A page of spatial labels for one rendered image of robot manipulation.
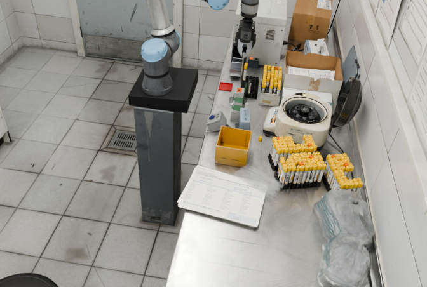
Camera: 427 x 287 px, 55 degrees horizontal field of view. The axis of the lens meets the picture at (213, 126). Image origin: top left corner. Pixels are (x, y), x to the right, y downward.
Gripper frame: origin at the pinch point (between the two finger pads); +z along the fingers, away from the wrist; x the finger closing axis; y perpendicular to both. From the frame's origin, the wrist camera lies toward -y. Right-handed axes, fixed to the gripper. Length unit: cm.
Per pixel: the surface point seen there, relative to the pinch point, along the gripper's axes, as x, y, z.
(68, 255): 85, -43, 114
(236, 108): 0.4, -14.8, 20.2
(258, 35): -7.0, 37.6, 8.3
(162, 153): 36, -14, 55
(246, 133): -4.8, -33.7, 18.3
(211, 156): 9, -41, 27
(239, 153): -3, -46, 19
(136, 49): 99, 167, 99
